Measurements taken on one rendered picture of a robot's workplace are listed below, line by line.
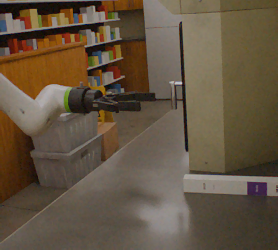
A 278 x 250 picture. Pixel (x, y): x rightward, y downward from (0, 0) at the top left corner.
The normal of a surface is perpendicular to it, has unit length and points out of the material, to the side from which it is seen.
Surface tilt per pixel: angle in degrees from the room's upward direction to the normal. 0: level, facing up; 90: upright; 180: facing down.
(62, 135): 95
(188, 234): 0
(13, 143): 90
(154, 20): 90
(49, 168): 95
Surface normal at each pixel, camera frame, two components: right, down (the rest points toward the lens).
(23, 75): 0.92, 0.03
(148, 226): -0.07, -0.97
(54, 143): -0.38, 0.33
